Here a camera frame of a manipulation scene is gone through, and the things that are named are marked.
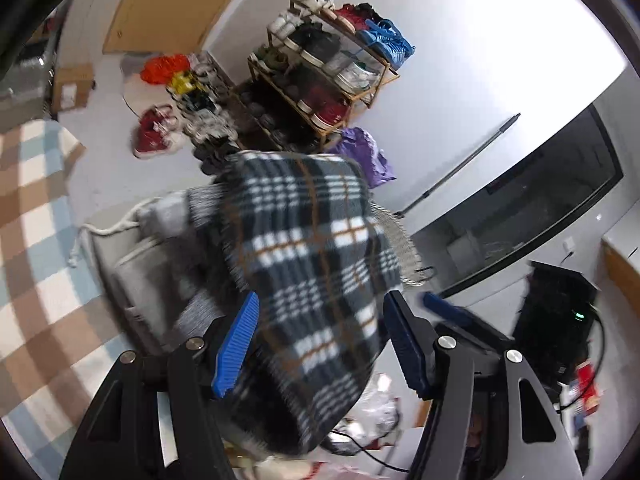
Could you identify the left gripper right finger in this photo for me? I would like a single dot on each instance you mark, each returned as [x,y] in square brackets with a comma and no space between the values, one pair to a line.
[490,417]

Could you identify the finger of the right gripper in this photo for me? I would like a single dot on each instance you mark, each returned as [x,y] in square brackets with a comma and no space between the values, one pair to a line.
[460,317]

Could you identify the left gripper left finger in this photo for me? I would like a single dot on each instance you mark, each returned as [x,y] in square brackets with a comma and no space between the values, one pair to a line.
[154,417]

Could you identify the dark plaid fleece-lined garment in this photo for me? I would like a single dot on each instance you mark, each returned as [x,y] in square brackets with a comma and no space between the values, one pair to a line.
[300,232]

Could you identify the black metal pole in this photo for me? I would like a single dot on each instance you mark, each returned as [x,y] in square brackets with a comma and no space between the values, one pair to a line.
[400,214]

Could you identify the checkered blue brown bedspread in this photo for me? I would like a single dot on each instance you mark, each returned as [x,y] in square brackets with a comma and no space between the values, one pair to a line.
[59,337]

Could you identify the black box with light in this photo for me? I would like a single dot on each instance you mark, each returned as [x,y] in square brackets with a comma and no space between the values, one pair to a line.
[555,321]

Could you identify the purple cloth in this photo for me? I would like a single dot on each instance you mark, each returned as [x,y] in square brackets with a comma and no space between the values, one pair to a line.
[358,144]

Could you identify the wooden shoe rack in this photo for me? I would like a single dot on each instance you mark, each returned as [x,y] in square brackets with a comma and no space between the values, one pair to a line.
[314,76]

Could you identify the red sneakers pair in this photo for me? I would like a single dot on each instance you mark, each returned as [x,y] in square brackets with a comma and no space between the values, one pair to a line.
[158,133]

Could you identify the yellow black shoes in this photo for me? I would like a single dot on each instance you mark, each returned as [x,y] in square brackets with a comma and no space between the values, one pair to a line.
[182,83]

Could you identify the cardboard box with label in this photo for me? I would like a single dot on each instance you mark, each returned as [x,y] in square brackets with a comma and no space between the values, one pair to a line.
[72,87]

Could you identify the orange red cloth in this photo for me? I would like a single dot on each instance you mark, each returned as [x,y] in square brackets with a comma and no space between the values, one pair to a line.
[161,69]

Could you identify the brown wooden door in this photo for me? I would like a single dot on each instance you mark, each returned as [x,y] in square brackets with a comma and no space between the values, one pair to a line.
[165,26]

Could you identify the black wall television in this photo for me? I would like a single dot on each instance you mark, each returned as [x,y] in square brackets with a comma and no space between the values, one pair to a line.
[522,209]

